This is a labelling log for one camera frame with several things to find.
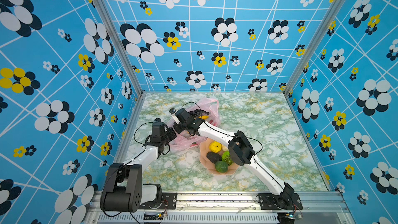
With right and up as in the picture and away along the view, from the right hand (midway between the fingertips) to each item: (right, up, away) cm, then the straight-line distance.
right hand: (176, 122), depth 98 cm
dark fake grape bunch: (+14, +6, +6) cm, 16 cm away
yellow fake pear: (+24, -12, -13) cm, 30 cm away
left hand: (+1, -4, -7) cm, 7 cm away
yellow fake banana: (+18, +3, +6) cm, 19 cm away
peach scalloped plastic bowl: (+18, -14, -10) cm, 25 cm away
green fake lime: (+27, -20, -21) cm, 39 cm away
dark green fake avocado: (+23, -17, -15) cm, 32 cm away
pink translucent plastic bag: (+20, +11, -2) cm, 23 cm away
